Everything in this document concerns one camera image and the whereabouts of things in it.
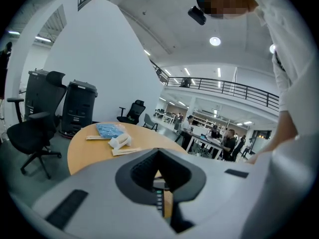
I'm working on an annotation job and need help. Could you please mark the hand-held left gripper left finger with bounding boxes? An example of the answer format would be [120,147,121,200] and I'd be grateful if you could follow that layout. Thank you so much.
[131,149,160,192]

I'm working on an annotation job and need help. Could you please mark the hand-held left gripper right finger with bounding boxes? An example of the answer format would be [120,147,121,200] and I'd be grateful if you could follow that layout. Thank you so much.
[158,149,192,192]

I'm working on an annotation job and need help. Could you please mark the large black office chair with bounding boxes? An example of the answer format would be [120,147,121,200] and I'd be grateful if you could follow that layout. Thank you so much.
[6,71,68,180]

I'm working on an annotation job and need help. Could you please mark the dark calculator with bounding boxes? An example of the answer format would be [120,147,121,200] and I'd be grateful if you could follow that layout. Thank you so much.
[152,179,167,218]

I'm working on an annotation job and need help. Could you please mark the black balcony railing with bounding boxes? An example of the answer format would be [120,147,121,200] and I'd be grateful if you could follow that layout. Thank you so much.
[149,58,280,112]

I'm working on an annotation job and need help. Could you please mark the person's white shirt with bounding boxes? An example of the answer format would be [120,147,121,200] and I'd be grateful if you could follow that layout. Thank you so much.
[243,0,319,144]

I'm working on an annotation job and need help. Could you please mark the black mesh office chair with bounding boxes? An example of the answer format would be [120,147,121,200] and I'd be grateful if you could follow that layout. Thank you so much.
[116,99,147,125]

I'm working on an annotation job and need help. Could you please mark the white rolled plastic bag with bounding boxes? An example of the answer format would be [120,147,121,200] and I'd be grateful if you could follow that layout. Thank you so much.
[108,132,132,150]

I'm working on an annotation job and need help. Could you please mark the person's right forearm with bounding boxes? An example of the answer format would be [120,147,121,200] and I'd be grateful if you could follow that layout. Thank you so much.
[246,110,299,164]

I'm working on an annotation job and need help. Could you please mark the black head camera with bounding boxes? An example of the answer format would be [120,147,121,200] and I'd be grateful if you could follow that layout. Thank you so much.
[187,5,207,26]

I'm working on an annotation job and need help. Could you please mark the blue plastic packet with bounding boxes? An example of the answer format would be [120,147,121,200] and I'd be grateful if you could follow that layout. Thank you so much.
[96,122,125,141]

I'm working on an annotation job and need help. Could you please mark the grey shell chair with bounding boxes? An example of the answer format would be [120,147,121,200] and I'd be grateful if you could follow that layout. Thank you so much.
[142,113,159,132]

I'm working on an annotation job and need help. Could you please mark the white work table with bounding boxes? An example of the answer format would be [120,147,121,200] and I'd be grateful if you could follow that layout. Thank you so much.
[190,132,225,160]

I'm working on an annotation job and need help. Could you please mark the tall black machine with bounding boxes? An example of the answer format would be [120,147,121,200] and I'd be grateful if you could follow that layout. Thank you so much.
[24,69,51,121]
[60,80,99,137]

